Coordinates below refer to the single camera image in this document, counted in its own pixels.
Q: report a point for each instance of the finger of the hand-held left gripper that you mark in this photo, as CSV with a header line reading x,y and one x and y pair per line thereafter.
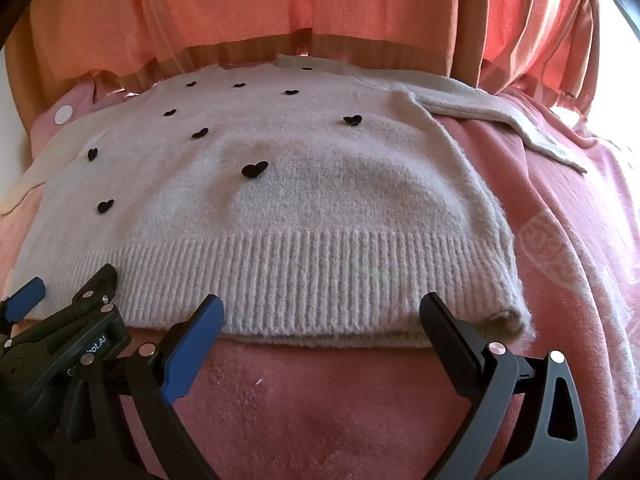
x,y
25,302
100,282

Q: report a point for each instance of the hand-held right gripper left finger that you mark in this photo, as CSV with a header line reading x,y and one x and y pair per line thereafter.
x,y
192,350

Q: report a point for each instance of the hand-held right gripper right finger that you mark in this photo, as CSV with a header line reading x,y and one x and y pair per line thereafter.
x,y
450,337

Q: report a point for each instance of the white knit sweater black hearts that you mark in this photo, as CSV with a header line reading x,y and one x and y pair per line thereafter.
x,y
300,200

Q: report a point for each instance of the pink printed blanket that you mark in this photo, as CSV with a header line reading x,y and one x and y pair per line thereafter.
x,y
310,410

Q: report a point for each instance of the pink cloth with white dot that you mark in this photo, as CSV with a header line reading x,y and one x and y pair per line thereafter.
x,y
45,130

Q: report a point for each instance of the orange curtain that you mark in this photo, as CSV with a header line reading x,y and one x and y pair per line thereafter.
x,y
250,0

